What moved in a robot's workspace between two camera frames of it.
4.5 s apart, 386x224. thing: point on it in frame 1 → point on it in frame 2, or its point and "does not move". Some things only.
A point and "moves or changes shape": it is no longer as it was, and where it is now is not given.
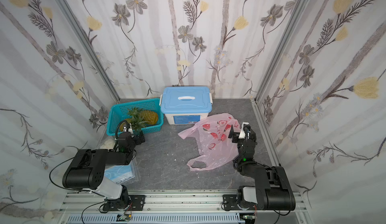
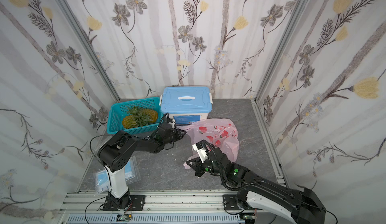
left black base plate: x=134 y=203 does not move
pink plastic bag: x=214 y=135 moves or changes shape
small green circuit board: x=122 y=217 does not move
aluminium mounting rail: x=87 y=202 does not move
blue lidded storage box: x=185 y=105 does not move
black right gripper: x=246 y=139 → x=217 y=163
